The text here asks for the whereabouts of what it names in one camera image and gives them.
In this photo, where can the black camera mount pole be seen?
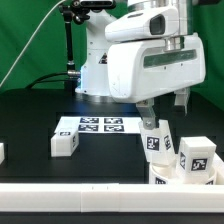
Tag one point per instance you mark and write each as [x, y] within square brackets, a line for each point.
[73, 74]

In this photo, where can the white left block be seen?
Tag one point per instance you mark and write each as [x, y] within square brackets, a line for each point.
[2, 153]

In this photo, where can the white front rail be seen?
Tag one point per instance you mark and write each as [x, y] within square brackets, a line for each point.
[111, 198]

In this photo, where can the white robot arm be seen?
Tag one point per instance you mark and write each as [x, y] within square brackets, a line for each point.
[168, 20]

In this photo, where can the white round stool seat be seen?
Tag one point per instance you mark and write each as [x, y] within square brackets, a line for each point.
[167, 175]

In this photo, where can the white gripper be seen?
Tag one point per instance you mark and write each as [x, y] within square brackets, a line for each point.
[145, 69]

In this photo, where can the black camera on mount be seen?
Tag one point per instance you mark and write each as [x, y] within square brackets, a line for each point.
[95, 4]

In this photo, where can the white paper marker sheet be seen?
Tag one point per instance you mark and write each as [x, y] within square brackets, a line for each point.
[87, 124]

